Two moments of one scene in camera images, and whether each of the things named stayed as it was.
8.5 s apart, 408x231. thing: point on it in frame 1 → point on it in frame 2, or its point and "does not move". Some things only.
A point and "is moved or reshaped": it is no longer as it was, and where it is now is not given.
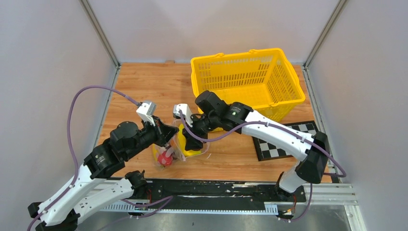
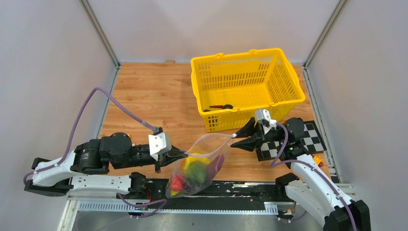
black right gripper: (192, 143) → (248, 130)
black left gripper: (164, 131) → (167, 158)
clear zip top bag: (163, 155) is moved or reshaped
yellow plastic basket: (264, 80) does not move
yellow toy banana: (182, 140) → (189, 160)
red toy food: (163, 160) is moved or reshaped
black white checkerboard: (266, 150) does not move
